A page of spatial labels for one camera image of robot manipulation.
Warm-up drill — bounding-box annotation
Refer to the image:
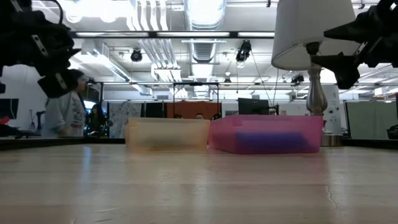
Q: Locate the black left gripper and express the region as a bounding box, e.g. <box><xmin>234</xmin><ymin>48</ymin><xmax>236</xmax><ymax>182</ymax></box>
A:
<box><xmin>0</xmin><ymin>0</ymin><xmax>81</xmax><ymax>99</ymax></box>

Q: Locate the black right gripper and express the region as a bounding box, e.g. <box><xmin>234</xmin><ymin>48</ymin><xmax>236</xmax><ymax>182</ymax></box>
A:
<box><xmin>310</xmin><ymin>0</ymin><xmax>398</xmax><ymax>90</ymax></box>

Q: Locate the white shade silver table lamp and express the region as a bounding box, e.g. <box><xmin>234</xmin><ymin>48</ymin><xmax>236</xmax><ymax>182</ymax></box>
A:
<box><xmin>271</xmin><ymin>0</ymin><xmax>361</xmax><ymax>147</ymax></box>

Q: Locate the black computer monitor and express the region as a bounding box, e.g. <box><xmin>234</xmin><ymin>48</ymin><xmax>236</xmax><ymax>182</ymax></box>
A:
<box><xmin>238</xmin><ymin>98</ymin><xmax>271</xmax><ymax>116</ymax></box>
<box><xmin>0</xmin><ymin>98</ymin><xmax>19</xmax><ymax>120</ymax></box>

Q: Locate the black angled object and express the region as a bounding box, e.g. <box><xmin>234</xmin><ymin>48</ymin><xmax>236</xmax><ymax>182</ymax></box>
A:
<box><xmin>0</xmin><ymin>123</ymin><xmax>24</xmax><ymax>138</ymax></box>

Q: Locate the grey marbled panel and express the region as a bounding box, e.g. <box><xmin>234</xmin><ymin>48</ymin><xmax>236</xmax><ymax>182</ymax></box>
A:
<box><xmin>108</xmin><ymin>101</ymin><xmax>142</xmax><ymax>138</ymax></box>

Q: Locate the black rounded object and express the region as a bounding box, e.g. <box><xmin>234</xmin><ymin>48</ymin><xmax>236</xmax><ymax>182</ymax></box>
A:
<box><xmin>386</xmin><ymin>124</ymin><xmax>398</xmax><ymax>140</ymax></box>

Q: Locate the black panel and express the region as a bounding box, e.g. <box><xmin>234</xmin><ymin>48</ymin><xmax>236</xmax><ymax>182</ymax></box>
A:
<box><xmin>144</xmin><ymin>102</ymin><xmax>167</xmax><ymax>118</ymax></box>

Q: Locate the translucent pink plastic bin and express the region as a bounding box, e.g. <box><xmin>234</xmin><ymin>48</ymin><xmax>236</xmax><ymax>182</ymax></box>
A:
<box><xmin>208</xmin><ymin>114</ymin><xmax>324</xmax><ymax>155</ymax></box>

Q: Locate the translucent orange plastic bin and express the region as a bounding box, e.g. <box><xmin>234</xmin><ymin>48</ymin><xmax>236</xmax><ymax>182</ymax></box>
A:
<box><xmin>124</xmin><ymin>116</ymin><xmax>211</xmax><ymax>153</ymax></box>

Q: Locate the black ceiling spot camera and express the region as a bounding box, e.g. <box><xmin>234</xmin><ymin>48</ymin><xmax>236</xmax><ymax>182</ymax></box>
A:
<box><xmin>235</xmin><ymin>40</ymin><xmax>252</xmax><ymax>63</ymax></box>
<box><xmin>130</xmin><ymin>48</ymin><xmax>143</xmax><ymax>62</ymax></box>
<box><xmin>290</xmin><ymin>73</ymin><xmax>305</xmax><ymax>85</ymax></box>

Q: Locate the black horizontal rail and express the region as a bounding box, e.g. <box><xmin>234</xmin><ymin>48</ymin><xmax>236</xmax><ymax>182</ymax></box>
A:
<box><xmin>341</xmin><ymin>138</ymin><xmax>398</xmax><ymax>150</ymax></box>
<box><xmin>0</xmin><ymin>136</ymin><xmax>127</xmax><ymax>150</ymax></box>

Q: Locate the orange partition wall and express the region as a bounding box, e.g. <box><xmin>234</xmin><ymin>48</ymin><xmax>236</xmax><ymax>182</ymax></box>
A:
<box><xmin>166</xmin><ymin>101</ymin><xmax>223</xmax><ymax>119</ymax></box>

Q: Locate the silver ventilation duct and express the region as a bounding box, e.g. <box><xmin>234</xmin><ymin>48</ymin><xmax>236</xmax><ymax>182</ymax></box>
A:
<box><xmin>183</xmin><ymin>0</ymin><xmax>228</xmax><ymax>31</ymax></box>

